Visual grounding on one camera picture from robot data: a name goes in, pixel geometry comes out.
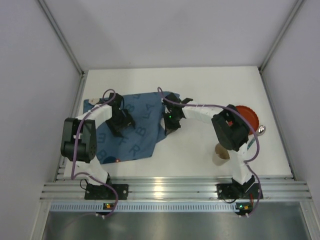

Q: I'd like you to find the aluminium frame post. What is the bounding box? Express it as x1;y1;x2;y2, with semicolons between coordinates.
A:
36;0;85;76
258;0;306;75

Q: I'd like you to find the spoon with teal handle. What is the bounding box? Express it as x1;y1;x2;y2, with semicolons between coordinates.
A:
247;125;266;150

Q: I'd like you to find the left aluminium frame post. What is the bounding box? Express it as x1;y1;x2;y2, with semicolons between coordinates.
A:
36;0;85;76

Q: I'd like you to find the perforated cable duct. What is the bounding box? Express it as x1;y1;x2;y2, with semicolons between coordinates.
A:
50;202;239;213

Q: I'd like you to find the aluminium mounting rail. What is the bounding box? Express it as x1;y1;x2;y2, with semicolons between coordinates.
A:
39;159;313;202

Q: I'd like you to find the beige paper cup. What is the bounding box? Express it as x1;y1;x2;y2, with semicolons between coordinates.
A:
212;143;230;166

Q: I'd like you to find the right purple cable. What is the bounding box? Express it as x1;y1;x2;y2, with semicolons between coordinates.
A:
156;86;262;217

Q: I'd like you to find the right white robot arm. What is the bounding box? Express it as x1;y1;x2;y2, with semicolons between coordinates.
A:
162;92;255;195

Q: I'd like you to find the red round plate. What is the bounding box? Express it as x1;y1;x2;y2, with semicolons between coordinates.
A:
236;105;260;132

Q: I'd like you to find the right aluminium frame post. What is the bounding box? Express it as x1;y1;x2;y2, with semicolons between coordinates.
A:
258;0;306;75

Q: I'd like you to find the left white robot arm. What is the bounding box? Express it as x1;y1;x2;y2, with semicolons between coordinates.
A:
60;89;136;186

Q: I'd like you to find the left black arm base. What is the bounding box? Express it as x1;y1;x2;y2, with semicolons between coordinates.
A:
84;184;129;200

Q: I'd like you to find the blue letter-print placemat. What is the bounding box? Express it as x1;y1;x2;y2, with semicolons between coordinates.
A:
96;92;166;164

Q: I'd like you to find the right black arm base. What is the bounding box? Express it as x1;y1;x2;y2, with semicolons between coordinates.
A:
216;175;263;201

